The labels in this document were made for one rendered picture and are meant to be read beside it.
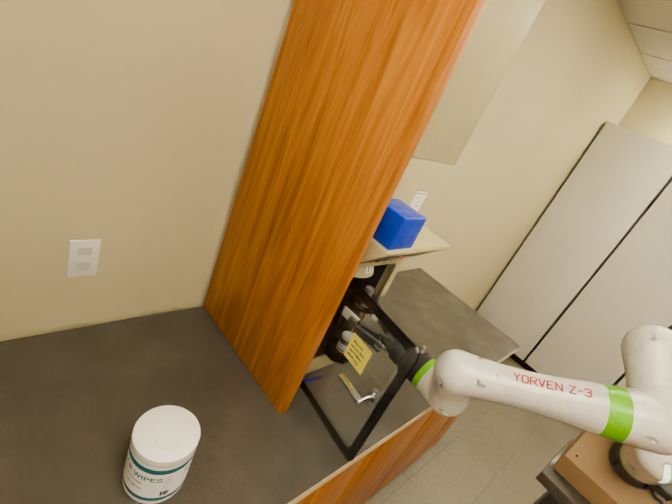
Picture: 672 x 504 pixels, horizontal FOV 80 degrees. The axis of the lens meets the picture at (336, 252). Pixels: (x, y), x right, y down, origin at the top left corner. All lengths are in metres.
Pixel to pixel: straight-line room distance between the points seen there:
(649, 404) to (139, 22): 1.33
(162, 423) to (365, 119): 0.77
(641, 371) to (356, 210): 0.73
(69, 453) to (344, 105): 0.96
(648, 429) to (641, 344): 0.19
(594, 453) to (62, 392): 1.60
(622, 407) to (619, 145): 3.06
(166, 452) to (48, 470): 0.26
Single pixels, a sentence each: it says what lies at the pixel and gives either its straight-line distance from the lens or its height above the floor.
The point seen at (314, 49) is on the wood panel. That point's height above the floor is 1.84.
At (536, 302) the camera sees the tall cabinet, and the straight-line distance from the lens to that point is 4.10.
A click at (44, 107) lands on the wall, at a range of 1.04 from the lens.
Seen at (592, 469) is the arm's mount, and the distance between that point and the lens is 1.71.
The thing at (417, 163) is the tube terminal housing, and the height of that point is 1.70.
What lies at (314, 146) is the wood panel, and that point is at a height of 1.65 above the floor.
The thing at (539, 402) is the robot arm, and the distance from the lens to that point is 1.04.
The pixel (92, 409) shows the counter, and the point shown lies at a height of 0.94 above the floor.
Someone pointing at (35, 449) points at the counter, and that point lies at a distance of 1.12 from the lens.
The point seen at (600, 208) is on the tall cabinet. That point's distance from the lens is 3.93.
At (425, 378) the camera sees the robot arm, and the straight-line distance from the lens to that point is 1.13.
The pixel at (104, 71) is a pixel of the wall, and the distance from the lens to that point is 1.04.
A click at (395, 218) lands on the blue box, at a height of 1.59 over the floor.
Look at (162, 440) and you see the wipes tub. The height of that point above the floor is 1.09.
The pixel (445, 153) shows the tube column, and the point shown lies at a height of 1.74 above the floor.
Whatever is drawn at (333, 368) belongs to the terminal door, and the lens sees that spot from 1.11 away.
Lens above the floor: 1.86
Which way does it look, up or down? 25 degrees down
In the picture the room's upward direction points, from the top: 24 degrees clockwise
